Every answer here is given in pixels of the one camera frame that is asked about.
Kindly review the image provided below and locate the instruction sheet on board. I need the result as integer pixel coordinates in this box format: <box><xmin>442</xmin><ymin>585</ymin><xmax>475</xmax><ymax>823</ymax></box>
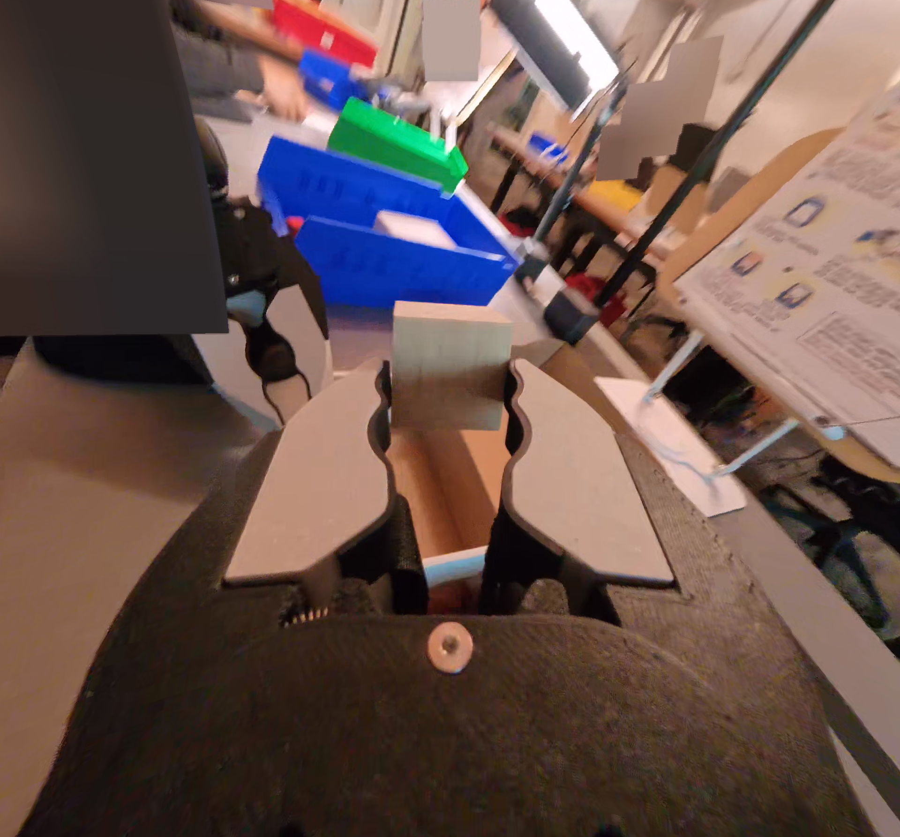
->
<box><xmin>657</xmin><ymin>127</ymin><xmax>900</xmax><ymax>483</ymax></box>

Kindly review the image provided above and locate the red plastic bin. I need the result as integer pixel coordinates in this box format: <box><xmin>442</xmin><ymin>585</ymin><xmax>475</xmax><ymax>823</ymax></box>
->
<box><xmin>269</xmin><ymin>0</ymin><xmax>378</xmax><ymax>69</ymax></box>

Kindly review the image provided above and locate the wooden block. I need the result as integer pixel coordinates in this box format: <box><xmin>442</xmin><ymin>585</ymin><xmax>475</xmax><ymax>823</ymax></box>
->
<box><xmin>390</xmin><ymin>300</ymin><xmax>514</xmax><ymax>432</ymax></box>

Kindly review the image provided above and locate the printed instruction poster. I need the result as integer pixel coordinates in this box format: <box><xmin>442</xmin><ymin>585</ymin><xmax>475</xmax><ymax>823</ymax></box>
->
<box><xmin>675</xmin><ymin>88</ymin><xmax>900</xmax><ymax>469</ymax></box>

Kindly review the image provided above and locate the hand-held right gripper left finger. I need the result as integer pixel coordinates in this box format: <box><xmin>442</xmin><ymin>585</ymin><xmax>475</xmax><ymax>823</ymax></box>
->
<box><xmin>224</xmin><ymin>359</ymin><xmax>398</xmax><ymax>611</ymax></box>

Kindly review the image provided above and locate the small blue plastic bin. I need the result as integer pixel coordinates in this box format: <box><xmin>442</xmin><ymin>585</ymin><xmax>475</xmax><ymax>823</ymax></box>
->
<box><xmin>297</xmin><ymin>50</ymin><xmax>370</xmax><ymax>112</ymax></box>

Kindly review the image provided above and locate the white metal rod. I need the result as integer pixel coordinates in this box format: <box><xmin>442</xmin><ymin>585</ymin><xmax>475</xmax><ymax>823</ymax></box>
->
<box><xmin>643</xmin><ymin>329</ymin><xmax>705</xmax><ymax>404</ymax></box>
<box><xmin>713</xmin><ymin>418</ymin><xmax>848</xmax><ymax>478</ymax></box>

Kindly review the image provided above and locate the another person's forearm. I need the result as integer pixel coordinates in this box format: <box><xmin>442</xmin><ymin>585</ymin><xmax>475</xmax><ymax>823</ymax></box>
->
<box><xmin>169</xmin><ymin>0</ymin><xmax>268</xmax><ymax>101</ymax></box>

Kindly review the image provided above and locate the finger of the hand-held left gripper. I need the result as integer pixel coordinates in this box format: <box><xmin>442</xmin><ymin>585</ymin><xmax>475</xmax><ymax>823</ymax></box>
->
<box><xmin>190</xmin><ymin>333</ymin><xmax>284</xmax><ymax>432</ymax></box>
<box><xmin>245</xmin><ymin>280</ymin><xmax>334</xmax><ymax>425</ymax></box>

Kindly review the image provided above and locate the dark desk clamp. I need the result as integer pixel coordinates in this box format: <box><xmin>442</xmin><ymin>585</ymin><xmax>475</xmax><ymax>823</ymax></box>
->
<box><xmin>517</xmin><ymin>239</ymin><xmax>563</xmax><ymax>290</ymax></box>
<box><xmin>545</xmin><ymin>289</ymin><xmax>600</xmax><ymax>344</ymax></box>

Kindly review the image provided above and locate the white light panel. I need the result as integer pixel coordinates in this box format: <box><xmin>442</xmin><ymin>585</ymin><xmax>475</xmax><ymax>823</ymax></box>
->
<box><xmin>487</xmin><ymin>0</ymin><xmax>621</xmax><ymax>115</ymax></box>

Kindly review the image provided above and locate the wooden-edged background table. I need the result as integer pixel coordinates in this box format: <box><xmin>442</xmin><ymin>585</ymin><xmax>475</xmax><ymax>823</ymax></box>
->
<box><xmin>492</xmin><ymin>127</ymin><xmax>676</xmax><ymax>258</ymax></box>

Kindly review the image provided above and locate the black stand pole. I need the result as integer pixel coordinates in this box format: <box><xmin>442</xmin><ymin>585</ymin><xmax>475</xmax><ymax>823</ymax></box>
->
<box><xmin>594</xmin><ymin>0</ymin><xmax>883</xmax><ymax>305</ymax></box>
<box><xmin>540</xmin><ymin>85</ymin><xmax>628</xmax><ymax>247</ymax></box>

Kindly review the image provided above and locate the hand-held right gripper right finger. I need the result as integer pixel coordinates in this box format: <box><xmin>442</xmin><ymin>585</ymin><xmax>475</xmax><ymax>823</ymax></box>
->
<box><xmin>501</xmin><ymin>359</ymin><xmax>676</xmax><ymax>585</ymax></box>

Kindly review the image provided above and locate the yellow object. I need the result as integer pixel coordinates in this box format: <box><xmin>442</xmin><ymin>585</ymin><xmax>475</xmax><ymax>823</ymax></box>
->
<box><xmin>587</xmin><ymin>178</ymin><xmax>645</xmax><ymax>214</ymax></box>

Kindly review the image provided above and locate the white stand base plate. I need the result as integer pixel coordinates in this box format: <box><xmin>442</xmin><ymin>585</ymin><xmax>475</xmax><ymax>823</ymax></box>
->
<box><xmin>596</xmin><ymin>376</ymin><xmax>748</xmax><ymax>519</ymax></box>

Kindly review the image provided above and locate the green plastic bin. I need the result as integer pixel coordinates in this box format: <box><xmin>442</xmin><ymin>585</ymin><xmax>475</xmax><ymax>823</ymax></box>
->
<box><xmin>325</xmin><ymin>97</ymin><xmax>470</xmax><ymax>196</ymax></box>

